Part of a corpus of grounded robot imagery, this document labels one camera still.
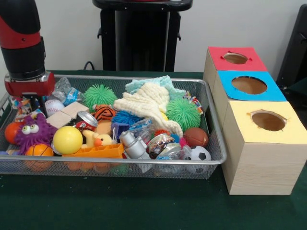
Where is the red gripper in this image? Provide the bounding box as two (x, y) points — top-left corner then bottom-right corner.
(4, 71), (56, 117)

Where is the colourful knotted rag toy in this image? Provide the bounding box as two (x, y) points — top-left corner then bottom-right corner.
(9, 95), (33, 117)

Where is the silver mesh bin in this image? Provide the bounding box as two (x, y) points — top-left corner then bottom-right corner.
(0, 74), (228, 180)

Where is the wooden box with three holes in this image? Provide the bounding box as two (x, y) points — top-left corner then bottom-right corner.
(202, 46), (307, 196)

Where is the purple furry monster toy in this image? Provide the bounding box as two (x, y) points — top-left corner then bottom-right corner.
(14, 114), (58, 155)

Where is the red orange ball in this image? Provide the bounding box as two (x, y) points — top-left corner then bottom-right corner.
(4, 122), (26, 144)

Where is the orange toy basketball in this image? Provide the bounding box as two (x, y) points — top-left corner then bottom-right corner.
(24, 143), (55, 159)

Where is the yellow smooth ball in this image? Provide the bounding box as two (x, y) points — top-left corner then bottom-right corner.
(52, 126), (83, 155)

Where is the green spiky rubber ball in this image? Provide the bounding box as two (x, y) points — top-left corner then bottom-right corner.
(83, 83), (118, 107)
(165, 97), (201, 131)

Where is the cream knitted cloth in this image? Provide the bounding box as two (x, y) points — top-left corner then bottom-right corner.
(113, 82), (184, 137)

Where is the light blue cloth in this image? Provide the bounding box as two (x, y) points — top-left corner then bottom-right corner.
(125, 75), (187, 100)

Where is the dark green table cloth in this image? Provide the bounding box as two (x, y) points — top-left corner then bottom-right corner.
(0, 69), (307, 230)

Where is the brown toy football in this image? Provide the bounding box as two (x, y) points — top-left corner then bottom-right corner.
(183, 127), (209, 147)

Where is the black and white soccer ball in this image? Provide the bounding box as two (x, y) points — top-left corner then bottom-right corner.
(186, 145), (212, 166)

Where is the black upright panel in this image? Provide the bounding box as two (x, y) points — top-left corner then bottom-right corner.
(275, 3), (307, 84)

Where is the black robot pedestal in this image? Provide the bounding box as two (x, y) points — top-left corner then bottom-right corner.
(92, 0), (194, 72)

